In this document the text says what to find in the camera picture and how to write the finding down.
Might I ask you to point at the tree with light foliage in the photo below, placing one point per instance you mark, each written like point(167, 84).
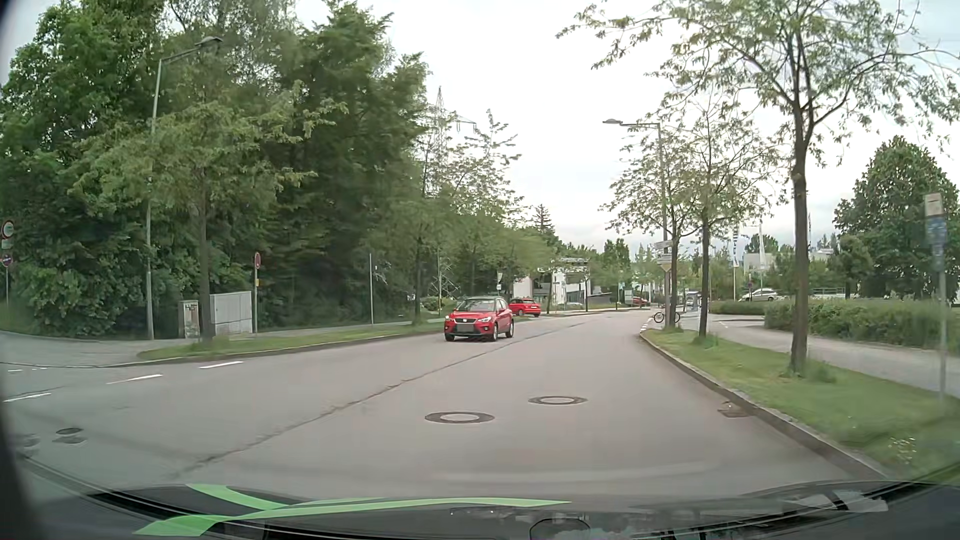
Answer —
point(201, 195)

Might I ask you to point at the white building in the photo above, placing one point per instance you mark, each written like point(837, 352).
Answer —
point(551, 285)

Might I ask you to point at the grey street cabinet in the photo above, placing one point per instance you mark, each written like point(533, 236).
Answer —
point(225, 313)

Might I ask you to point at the road markings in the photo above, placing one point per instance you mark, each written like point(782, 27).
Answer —
point(135, 379)

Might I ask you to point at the red car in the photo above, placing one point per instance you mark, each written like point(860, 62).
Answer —
point(479, 318)
point(525, 306)

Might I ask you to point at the bicycle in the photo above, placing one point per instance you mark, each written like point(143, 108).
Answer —
point(666, 316)

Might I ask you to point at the grey lamp post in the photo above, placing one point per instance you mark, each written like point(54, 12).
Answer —
point(152, 187)
point(662, 217)

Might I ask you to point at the round dark green tree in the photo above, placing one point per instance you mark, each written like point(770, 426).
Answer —
point(896, 217)

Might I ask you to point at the road signs on post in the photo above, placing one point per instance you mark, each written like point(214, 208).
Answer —
point(664, 259)
point(7, 251)

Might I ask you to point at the grey asphalt road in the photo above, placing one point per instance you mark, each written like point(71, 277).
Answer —
point(480, 420)

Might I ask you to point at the slender tree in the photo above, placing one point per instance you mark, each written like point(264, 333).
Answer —
point(799, 225)
point(673, 262)
point(704, 255)

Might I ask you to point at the wood of tall trees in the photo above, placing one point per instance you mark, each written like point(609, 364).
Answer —
point(315, 150)

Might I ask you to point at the thin pole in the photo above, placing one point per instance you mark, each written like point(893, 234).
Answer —
point(370, 289)

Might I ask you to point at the round road sign on post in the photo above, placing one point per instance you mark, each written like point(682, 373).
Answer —
point(256, 292)

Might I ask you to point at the electricity pylon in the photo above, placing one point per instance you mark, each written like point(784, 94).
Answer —
point(439, 172)

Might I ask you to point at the green hedge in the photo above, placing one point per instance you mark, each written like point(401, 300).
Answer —
point(870, 321)

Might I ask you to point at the grass verge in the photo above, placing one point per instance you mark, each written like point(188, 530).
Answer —
point(300, 341)
point(847, 405)

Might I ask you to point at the blue road sign on post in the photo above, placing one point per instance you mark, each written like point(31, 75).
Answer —
point(937, 285)

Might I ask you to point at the grey pavement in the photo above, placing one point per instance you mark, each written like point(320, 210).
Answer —
point(862, 356)
point(75, 349)

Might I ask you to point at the pale car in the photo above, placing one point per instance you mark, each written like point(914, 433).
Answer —
point(760, 295)

